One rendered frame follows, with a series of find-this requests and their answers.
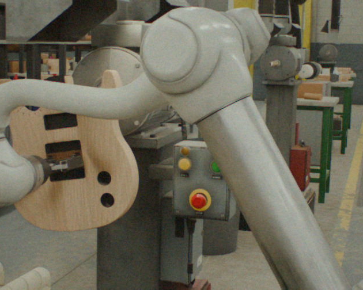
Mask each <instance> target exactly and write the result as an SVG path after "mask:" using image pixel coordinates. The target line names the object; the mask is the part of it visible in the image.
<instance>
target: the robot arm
mask: <svg viewBox="0 0 363 290"><path fill-rule="evenodd" d="M269 40H270V34H269V32H268V30H267V28H266V26H265V24H264V22H263V20H262V19H261V17H260V15H259V13H258V12H257V11H256V10H254V9H250V8H248V7H242V8H237V9H231V10H228V11H227V12H217V11H214V10H211V9H207V8H203V7H181V8H177V9H173V10H171V11H170V12H168V13H167V14H165V15H163V16H162V17H160V18H159V19H157V20H156V21H154V22H153V23H152V24H151V25H150V27H148V29H147V31H146V32H145V34H144V36H143V39H142V43H141V48H140V58H141V64H142V68H143V70H144V72H143V73H142V74H141V75H140V76H139V77H138V78H137V79H135V80H134V81H132V82H131V83H129V84H128V85H126V86H123V87H119V88H114V89H102V88H96V87H87V86H80V85H71V84H66V83H59V82H50V81H42V80H36V79H18V80H14V81H10V82H6V83H3V84H1V85H0V208H2V207H6V206H8V205H12V204H14V203H16V202H18V201H20V200H21V199H22V198H24V197H25V196H26V195H28V194H30V193H32V192H34V191H36V190H38V189H39V188H40V187H41V186H42V185H43V184H45V183H46V181H47V180H48V178H49V176H51V175H52V174H56V173H59V171H60V170H61V171H62V172H67V171H68V170H71V169H78V167H81V166H83V164H82V156H80V153H78V154H74V155H71V156H69V158H65V159H60V160H57V159H53V157H48V158H44V159H43V158H42V157H40V156H37V155H26V154H24V155H18V154H17V153H16V152H15V151H14V150H13V148H12V147H11V145H10V144H9V142H8V141H7V139H6V138H5V135H4V133H3V131H4V130H5V128H6V127H7V126H8V125H9V123H10V114H11V112H12V111H13V110H15V109H16V108H18V107H20V106H25V105H29V106H38V107H41V108H47V109H52V110H58V111H61V112H67V113H72V114H76V115H81V116H87V117H93V118H97V119H106V120H123V119H130V118H134V117H138V116H142V115H145V114H147V113H150V112H152V111H155V110H157V109H160V108H163V107H165V106H168V105H172V107H173V108H174V109H175V111H177V113H178V114H179V116H180V117H181V118H182V119H183V120H184V121H185V122H187V123H189V124H190V125H194V124H196V126H197V128H198V129H199V132H200V133H201V135H202V137H203V140H204V141H205V143H206V145H207V147H208V149H209V151H210V153H211V155H212V156H213V158H214V160H215V162H216V164H217V166H218V168H219V170H220V172H221V174H222V176H223V178H224V180H225V182H226V183H227V185H228V187H229V189H230V191H231V193H232V195H233V197H234V198H235V200H236V202H237V205H238V206H239V208H240V210H241V212H242V214H243V216H244V218H245V220H246V222H247V224H248V225H249V227H250V229H251V231H252V233H253V235H254V237H255V239H256V241H257V243H258V245H259V247H260V249H261V251H262V252H263V254H264V256H265V258H266V260H267V262H268V264H269V266H270V268H271V270H272V271H273V273H274V276H275V278H276V279H277V281H278V283H279V285H280V287H281V289H282V290H363V280H361V281H360V282H359V283H358V284H356V285H354V286H353V287H351V285H350V284H349V282H348V280H347V278H346V276H345V274H344V272H343V270H342V268H341V266H340V264H339V263H338V261H337V259H336V257H335V255H334V253H333V252H332V250H331V248H330V245H329V244H328V242H327V240H326V238H325V236H324V234H323V232H322V231H321V229H320V227H319V225H318V223H317V221H316V219H315V217H314V215H313V213H312V211H311V210H310V208H309V206H308V204H307V202H306V200H305V198H304V196H303V194H302V193H301V190H300V188H299V187H298V185H297V183H296V181H295V179H294V177H293V176H292V174H291V172H290V170H289V168H288V166H287V164H286V162H285V160H284V158H283V156H282V155H281V153H280V151H279V149H278V147H277V145H276V143H275V141H274V139H273V137H272V135H271V133H270V132H269V130H268V128H267V126H266V124H265V122H264V121H263V119H262V117H261V115H260V113H259V111H258V109H257V107H256V105H255V103H254V101H253V100H252V98H251V96H250V95H251V94H252V90H253V83H252V78H251V76H250V73H249V70H248V67H249V66H250V65H251V64H253V63H254V62H255V61H256V60H257V59H258V58H259V57H260V56H261V54H262V53H263V52H264V51H265V49H266V48H267V46H268V45H269Z"/></svg>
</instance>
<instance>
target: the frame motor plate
mask: <svg viewBox="0 0 363 290"><path fill-rule="evenodd" d="M166 126H168V129H166V130H163V131H161V132H158V133H155V134H154V135H150V136H148V137H146V138H143V139H134V138H124V140H125V141H126V143H127V144H128V146H129V147H132V148H150V149H158V148H160V147H162V146H165V145H167V144H169V143H172V142H174V141H175V140H178V139H180V138H182V127H181V124H178V125H171V124H166ZM186 130H187V134H188V135H189V134H190V126H189V125H186Z"/></svg>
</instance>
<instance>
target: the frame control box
mask: <svg viewBox="0 0 363 290"><path fill-rule="evenodd" d="M182 146H188V147H189V148H190V150H191V152H190V155H189V156H187V157H184V156H182V155H181V153H180V149H181V147H182ZM184 158H185V159H188V160H189V161H190V167H189V168H188V169H186V170H183V169H181V168H180V166H179V162H180V161H181V160H182V159H184ZM213 162H215V160H214V158H213V156H212V155H211V153H210V151H209V149H208V147H207V145H206V143H205V142H197V141H187V140H184V141H182V142H180V143H178V144H176V145H174V148H173V199H172V215H173V216H174V217H181V218H186V223H187V230H188V233H189V234H190V235H192V234H193V233H194V231H195V223H196V220H197V219H206V220H219V221H226V222H227V221H229V220H230V219H231V218H232V217H233V215H234V214H235V213H236V200H235V198H234V197H233V195H232V193H231V191H230V189H229V187H228V185H227V183H226V182H225V180H224V178H223V176H222V174H221V172H215V171H214V170H213V169H212V164H213ZM195 194H202V195H204V197H205V198H206V205H205V206H204V207H203V208H201V209H196V208H194V207H193V206H192V204H191V199H192V197H193V196H194V195H195Z"/></svg>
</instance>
